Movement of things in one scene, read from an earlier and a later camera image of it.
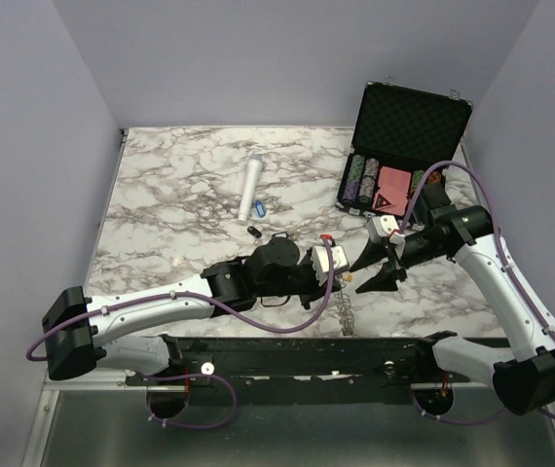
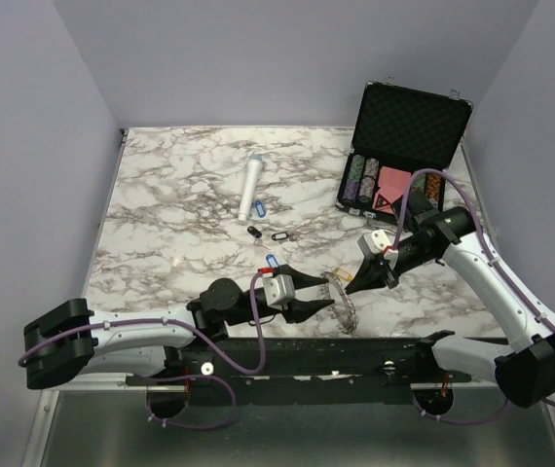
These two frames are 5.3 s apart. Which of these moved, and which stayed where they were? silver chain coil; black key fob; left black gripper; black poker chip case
Moved: left black gripper
Stayed: black poker chip case; silver chain coil; black key fob
